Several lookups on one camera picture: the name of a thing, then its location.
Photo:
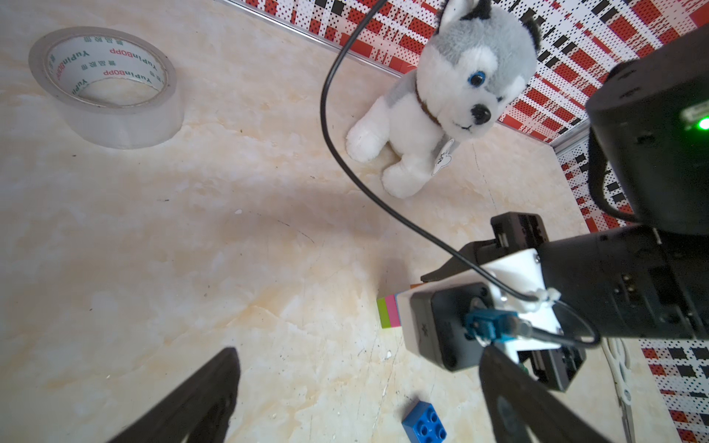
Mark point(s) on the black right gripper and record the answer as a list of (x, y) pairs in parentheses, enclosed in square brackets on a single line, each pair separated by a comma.
[(629, 282)]

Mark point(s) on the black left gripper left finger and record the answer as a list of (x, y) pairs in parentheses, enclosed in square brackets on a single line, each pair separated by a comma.
[(198, 410)]

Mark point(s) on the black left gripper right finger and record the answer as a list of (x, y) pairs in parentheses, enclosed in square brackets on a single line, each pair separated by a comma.
[(519, 406)]

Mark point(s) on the pink green lego stack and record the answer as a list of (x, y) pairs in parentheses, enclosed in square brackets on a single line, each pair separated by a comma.
[(388, 312)]

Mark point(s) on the dark blue square lego brick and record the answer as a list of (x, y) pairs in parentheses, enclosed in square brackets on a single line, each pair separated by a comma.
[(423, 425)]

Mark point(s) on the grey white husky plush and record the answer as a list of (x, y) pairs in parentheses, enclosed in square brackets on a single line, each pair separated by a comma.
[(478, 61)]

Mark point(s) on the clear tape roll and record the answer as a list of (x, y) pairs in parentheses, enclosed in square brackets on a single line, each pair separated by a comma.
[(113, 89)]

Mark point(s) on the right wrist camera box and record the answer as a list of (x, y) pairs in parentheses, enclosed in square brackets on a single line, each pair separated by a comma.
[(455, 313)]

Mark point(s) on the white handled scissors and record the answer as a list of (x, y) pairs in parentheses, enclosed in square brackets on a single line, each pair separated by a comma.
[(619, 360)]

